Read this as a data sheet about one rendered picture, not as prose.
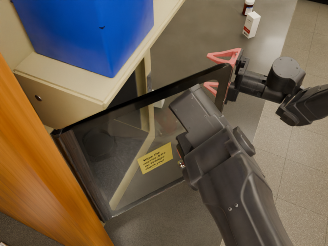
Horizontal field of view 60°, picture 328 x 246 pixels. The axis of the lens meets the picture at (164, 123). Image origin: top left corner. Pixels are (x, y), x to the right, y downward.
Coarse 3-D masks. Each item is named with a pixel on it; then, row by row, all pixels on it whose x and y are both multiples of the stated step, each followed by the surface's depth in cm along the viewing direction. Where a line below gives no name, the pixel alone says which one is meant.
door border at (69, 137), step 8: (200, 72) 47; (64, 136) 41; (72, 136) 42; (64, 144) 42; (72, 144) 43; (64, 152) 43; (72, 152) 44; (80, 152) 45; (80, 160) 47; (80, 168) 49; (88, 168) 50; (88, 176) 52; (88, 184) 54; (96, 184) 56; (88, 192) 56; (96, 192) 58; (96, 200) 61; (104, 208) 66; (104, 216) 69
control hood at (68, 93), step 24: (168, 0) 38; (144, 48) 32; (24, 72) 30; (48, 72) 30; (72, 72) 30; (120, 72) 30; (48, 96) 31; (72, 96) 29; (96, 96) 28; (48, 120) 36; (72, 120) 33
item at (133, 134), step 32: (224, 64) 48; (160, 96) 45; (224, 96) 55; (64, 128) 40; (96, 128) 43; (128, 128) 47; (160, 128) 52; (96, 160) 49; (128, 160) 55; (128, 192) 66; (160, 192) 76
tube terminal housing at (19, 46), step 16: (0, 0) 26; (0, 16) 27; (16, 16) 28; (0, 32) 27; (16, 32) 29; (0, 48) 28; (16, 48) 30; (32, 48) 32; (16, 64) 30; (144, 64) 64; (144, 80) 73; (48, 128) 39; (64, 160) 46
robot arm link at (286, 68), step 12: (276, 60) 62; (288, 60) 62; (276, 72) 61; (288, 72) 60; (300, 72) 60; (276, 84) 63; (288, 84) 62; (300, 84) 64; (288, 96) 63; (288, 120) 66
